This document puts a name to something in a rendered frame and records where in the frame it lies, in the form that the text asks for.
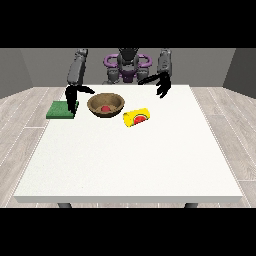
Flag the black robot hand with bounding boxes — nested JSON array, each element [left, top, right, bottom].
[[64, 84, 96, 117], [137, 71, 172, 100]]

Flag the green square pad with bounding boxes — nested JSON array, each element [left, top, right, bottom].
[[45, 100, 80, 120]]

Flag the brown wooden bowl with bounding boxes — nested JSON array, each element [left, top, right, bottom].
[[86, 92, 126, 119]]

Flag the yellow cup with melon print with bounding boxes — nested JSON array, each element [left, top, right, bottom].
[[122, 107, 151, 129]]

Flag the grey robot trunk purple rings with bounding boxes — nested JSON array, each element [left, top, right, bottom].
[[101, 48, 154, 86]]

